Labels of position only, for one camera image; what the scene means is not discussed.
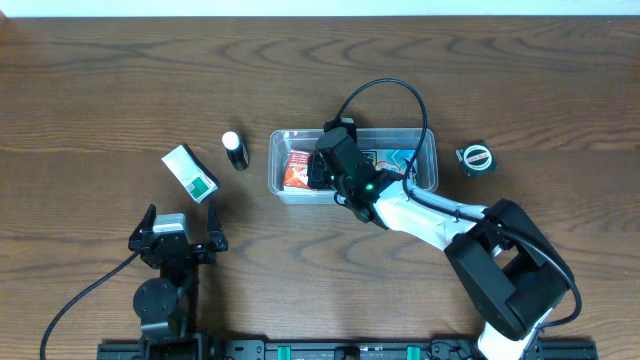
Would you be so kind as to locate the blue KoolFever box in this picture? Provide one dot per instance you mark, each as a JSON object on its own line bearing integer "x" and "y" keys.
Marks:
{"x": 391, "y": 159}

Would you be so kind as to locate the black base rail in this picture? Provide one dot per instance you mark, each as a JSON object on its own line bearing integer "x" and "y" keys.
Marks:
{"x": 254, "y": 349}

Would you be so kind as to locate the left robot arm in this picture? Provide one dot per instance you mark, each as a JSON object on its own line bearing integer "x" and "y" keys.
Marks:
{"x": 167, "y": 304}

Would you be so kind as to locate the red orange small box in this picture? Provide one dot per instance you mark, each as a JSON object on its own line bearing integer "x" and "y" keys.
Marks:
{"x": 296, "y": 171}

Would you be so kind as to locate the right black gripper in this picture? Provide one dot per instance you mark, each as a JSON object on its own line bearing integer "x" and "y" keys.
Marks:
{"x": 317, "y": 171}

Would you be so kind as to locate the dark bottle white cap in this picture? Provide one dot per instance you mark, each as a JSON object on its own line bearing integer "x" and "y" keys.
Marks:
{"x": 236, "y": 150}

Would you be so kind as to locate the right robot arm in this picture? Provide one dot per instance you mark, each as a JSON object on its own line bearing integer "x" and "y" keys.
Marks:
{"x": 510, "y": 271}

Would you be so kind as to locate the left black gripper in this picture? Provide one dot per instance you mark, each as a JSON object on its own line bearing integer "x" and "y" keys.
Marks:
{"x": 176, "y": 248}

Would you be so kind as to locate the green round-label box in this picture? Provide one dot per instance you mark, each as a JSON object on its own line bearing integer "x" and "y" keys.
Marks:
{"x": 476, "y": 159}

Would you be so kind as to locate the white green Panadol box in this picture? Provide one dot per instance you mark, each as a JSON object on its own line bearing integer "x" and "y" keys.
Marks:
{"x": 194, "y": 179}

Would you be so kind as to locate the clear plastic container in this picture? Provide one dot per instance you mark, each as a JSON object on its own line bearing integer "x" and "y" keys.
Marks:
{"x": 286, "y": 140}

